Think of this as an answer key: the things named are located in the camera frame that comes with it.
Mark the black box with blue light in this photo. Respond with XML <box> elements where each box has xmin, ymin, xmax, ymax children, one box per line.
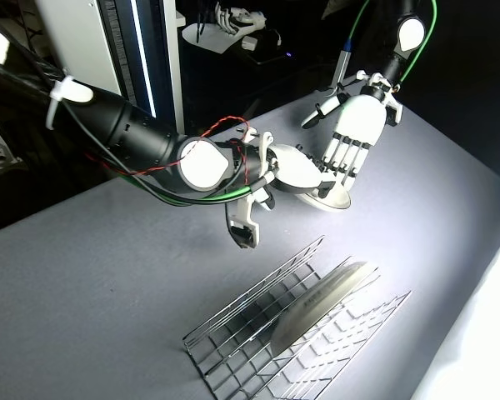
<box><xmin>249</xmin><ymin>39</ymin><xmax>297</xmax><ymax>67</ymax></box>

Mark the silver usb adapter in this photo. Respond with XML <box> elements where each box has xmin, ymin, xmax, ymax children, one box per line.
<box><xmin>334</xmin><ymin>39</ymin><xmax>355</xmax><ymax>89</ymax></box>

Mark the white backdrop sheet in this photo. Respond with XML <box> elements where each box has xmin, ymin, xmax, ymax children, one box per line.
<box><xmin>410</xmin><ymin>222</ymin><xmax>500</xmax><ymax>400</ymax></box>

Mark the white robot lift column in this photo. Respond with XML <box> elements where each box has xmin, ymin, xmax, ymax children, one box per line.
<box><xmin>35</xmin><ymin>0</ymin><xmax>188</xmax><ymax>135</ymax></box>

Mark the white plate with black rim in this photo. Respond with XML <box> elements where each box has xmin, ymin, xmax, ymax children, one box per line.
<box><xmin>270</xmin><ymin>261</ymin><xmax>380</xmax><ymax>355</ymax></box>
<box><xmin>295</xmin><ymin>177</ymin><xmax>353</xmax><ymax>213</ymax></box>

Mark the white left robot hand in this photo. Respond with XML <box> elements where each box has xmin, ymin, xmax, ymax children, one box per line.
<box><xmin>300</xmin><ymin>93</ymin><xmax>388</xmax><ymax>192</ymax></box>

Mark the silver wire dish rack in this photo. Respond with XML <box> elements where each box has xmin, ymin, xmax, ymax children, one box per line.
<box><xmin>182</xmin><ymin>235</ymin><xmax>413</xmax><ymax>400</ymax></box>

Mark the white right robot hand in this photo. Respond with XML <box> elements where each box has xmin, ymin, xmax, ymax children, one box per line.
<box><xmin>226</xmin><ymin>143</ymin><xmax>339</xmax><ymax>250</ymax></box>

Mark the spare white robot hand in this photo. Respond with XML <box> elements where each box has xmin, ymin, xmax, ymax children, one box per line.
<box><xmin>214</xmin><ymin>2</ymin><xmax>268</xmax><ymax>38</ymax></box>

